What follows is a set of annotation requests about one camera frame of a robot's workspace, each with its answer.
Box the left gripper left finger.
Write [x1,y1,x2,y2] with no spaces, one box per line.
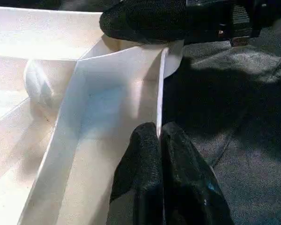
[105,123,165,225]

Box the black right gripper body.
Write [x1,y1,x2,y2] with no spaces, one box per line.
[185,0,272,47]

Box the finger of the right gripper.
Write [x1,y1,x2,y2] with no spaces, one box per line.
[99,0,190,45]

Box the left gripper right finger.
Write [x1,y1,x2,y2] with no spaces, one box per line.
[160,122,236,225]

